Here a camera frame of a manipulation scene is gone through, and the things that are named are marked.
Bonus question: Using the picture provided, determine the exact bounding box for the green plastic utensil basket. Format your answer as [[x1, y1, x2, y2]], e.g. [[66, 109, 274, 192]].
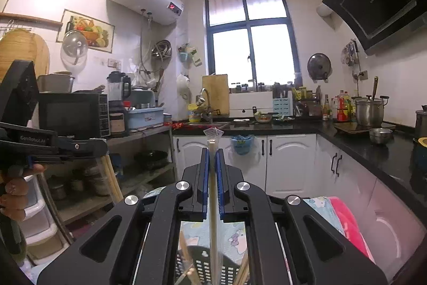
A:
[[174, 245, 247, 284]]

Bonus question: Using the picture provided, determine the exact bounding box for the person's left hand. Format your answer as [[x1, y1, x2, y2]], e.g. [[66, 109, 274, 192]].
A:
[[1, 163, 46, 222]]

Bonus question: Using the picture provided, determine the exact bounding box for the hello kitty tablecloth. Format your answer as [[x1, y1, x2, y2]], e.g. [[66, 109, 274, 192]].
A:
[[180, 196, 374, 260]]

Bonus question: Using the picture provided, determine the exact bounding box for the metal storage shelf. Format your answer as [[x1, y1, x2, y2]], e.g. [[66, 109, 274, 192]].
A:
[[38, 126, 177, 244]]

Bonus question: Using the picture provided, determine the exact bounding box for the black microwave oven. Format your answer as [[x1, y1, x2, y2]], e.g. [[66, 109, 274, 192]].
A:
[[38, 93, 110, 140]]

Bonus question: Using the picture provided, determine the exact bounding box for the round bamboo tray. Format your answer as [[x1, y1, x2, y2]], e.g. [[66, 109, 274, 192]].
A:
[[0, 29, 50, 80]]

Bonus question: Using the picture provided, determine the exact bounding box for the glass pot lid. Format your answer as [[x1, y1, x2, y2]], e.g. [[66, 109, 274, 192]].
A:
[[61, 30, 88, 67]]

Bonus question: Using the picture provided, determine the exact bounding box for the blender with black base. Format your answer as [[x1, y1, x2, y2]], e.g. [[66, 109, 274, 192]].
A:
[[107, 71, 132, 137]]

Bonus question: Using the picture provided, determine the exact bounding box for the light blue dish bin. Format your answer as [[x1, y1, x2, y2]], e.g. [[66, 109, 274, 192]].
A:
[[127, 107, 164, 130]]

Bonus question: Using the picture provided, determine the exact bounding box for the blue hanging basket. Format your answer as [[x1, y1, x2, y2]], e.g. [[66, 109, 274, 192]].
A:
[[230, 135, 255, 155]]

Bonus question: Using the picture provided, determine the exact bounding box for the steel stock pot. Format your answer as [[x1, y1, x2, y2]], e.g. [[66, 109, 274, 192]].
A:
[[355, 95, 389, 128]]

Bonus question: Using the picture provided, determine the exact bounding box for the wooden cutting board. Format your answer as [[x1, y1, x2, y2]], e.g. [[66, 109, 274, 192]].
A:
[[202, 75, 230, 116]]

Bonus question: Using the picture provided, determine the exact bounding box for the hanging pot lid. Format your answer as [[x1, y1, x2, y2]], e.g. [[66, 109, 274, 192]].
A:
[[307, 53, 332, 81]]

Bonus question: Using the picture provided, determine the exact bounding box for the blue framed window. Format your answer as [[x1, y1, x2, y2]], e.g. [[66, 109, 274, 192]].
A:
[[205, 0, 303, 91]]

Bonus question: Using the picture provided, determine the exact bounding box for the fruit picture on wall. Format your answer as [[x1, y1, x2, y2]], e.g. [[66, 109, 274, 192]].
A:
[[56, 9, 115, 53]]

